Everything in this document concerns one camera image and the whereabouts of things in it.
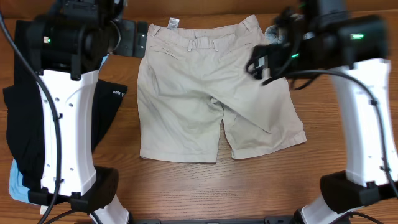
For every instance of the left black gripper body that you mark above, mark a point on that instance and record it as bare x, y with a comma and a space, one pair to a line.
128, 40

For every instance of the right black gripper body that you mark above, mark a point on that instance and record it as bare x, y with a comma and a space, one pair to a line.
293, 58

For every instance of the beige khaki shorts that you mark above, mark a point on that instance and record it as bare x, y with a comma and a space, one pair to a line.
192, 84

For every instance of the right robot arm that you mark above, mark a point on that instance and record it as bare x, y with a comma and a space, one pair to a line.
324, 39

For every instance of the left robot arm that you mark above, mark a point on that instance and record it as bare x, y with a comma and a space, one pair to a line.
66, 49

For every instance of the folded light blue jeans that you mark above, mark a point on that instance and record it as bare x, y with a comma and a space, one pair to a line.
274, 34

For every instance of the black garment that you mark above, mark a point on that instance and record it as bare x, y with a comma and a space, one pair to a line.
102, 109

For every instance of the light blue t-shirt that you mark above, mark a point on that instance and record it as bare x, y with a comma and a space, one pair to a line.
18, 183

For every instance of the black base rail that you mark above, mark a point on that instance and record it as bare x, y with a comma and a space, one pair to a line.
211, 220

